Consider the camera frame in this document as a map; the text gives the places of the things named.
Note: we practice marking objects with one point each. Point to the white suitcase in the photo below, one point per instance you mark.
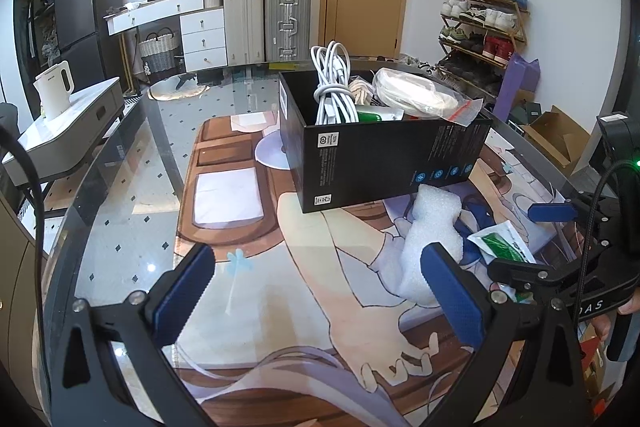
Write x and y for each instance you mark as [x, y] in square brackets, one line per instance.
[245, 27]

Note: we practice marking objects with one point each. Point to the shoe rack with shoes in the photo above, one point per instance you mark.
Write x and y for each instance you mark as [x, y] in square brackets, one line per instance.
[495, 17]

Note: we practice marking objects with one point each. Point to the scattered shoes group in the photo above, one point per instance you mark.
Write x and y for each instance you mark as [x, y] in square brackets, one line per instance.
[425, 64]

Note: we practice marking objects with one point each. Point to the clear bag of white laces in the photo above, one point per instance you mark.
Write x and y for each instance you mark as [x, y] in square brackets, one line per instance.
[415, 92]

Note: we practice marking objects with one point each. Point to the grey side cabinet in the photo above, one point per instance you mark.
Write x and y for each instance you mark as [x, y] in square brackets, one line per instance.
[75, 117]

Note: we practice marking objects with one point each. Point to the woven basket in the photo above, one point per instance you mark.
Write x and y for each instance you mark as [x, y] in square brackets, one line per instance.
[160, 54]

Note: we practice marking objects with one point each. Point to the purple bag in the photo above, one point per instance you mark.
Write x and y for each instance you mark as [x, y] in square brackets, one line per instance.
[515, 87]

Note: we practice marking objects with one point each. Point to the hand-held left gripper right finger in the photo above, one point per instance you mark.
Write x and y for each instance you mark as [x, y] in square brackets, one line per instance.
[452, 297]

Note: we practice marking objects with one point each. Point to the white dressing table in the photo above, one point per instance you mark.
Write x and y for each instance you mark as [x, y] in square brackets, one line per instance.
[202, 42]

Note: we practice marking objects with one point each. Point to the printed desk mat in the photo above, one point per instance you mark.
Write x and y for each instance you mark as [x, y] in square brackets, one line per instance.
[325, 282]

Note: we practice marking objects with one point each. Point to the black cardboard box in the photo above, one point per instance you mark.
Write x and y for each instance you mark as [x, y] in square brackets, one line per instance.
[360, 157]

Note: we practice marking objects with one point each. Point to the person's right hand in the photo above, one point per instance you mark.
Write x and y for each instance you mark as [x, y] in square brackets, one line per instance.
[604, 329]

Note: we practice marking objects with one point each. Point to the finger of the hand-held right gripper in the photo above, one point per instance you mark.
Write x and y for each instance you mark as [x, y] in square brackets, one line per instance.
[550, 212]
[520, 269]

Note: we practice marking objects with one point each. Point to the white foam piece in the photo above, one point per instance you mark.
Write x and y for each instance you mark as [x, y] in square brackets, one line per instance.
[430, 217]

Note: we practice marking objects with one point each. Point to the open cardboard box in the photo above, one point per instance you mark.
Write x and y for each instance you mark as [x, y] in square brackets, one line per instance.
[555, 132]

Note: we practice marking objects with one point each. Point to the black refrigerator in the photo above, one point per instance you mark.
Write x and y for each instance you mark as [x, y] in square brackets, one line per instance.
[85, 7]

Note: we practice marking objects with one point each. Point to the wooden shoe rack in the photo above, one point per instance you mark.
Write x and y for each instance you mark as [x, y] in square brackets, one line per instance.
[520, 34]

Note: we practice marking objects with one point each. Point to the green and white tube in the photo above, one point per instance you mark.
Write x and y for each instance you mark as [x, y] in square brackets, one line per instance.
[380, 114]

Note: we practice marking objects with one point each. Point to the green and white packet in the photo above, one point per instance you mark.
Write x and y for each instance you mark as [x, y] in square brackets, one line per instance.
[500, 242]

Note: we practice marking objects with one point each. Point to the white electric kettle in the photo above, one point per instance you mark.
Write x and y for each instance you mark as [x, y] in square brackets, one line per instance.
[52, 92]

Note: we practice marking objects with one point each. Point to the silver suitcase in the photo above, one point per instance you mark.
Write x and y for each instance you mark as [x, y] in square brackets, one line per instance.
[287, 22]

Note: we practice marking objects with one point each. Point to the dark glass cabinet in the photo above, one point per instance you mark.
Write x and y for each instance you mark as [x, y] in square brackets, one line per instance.
[35, 7]

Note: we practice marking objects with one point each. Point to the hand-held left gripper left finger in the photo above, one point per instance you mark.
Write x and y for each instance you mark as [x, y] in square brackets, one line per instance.
[182, 292]

